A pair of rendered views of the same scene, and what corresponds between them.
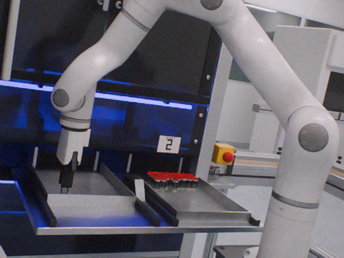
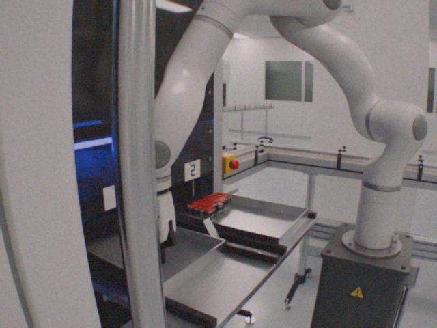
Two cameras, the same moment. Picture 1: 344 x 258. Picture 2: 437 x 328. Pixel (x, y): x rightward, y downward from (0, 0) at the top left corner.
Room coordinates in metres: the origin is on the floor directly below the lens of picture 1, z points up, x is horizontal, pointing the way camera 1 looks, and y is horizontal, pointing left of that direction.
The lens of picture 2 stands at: (0.69, 0.47, 1.29)
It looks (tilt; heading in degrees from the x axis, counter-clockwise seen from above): 13 degrees down; 330
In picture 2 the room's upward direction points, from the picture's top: straight up
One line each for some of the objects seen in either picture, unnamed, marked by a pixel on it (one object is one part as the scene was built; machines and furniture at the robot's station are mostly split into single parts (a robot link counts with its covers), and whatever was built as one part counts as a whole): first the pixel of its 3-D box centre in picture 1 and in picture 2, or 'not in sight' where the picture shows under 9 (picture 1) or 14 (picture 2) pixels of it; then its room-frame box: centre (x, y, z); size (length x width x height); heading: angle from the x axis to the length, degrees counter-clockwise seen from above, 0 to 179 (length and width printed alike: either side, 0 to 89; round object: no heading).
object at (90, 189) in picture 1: (78, 181); (143, 247); (1.43, 0.26, 0.90); 0.34 x 0.26 x 0.04; 28
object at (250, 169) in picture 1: (255, 165); (229, 163); (2.07, -0.39, 0.92); 0.69 x 0.16 x 0.16; 118
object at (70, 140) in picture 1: (71, 142); (151, 210); (1.30, 0.27, 1.05); 0.10 x 0.08 x 0.11; 28
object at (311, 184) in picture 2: not in sight; (306, 231); (1.98, -0.91, 0.46); 0.09 x 0.09 x 0.77; 28
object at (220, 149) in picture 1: (221, 153); (223, 162); (1.81, -0.20, 1.00); 0.08 x 0.07 x 0.07; 28
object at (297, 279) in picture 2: not in sight; (299, 283); (1.98, -0.91, 0.07); 0.50 x 0.08 x 0.14; 118
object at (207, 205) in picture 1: (188, 196); (245, 216); (1.49, -0.09, 0.90); 0.34 x 0.26 x 0.04; 28
